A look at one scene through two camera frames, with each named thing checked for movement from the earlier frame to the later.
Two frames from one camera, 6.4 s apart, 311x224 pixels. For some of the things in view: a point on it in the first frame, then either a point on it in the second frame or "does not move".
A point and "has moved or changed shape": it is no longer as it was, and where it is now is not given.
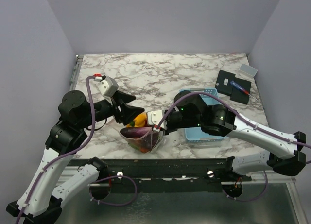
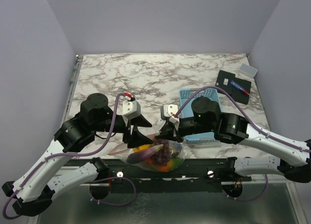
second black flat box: [237, 94] does not move
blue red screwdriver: [233, 83] does not move
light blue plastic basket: [196, 134] does not move
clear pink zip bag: [144, 139] has moved or changed shape
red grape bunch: [149, 142] → [162, 157]
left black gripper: [128, 113] → [137, 138]
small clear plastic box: [248, 69] does not move
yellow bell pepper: [139, 121] has moved or changed shape
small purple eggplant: [135, 132] has moved or changed shape
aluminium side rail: [77, 61] does not move
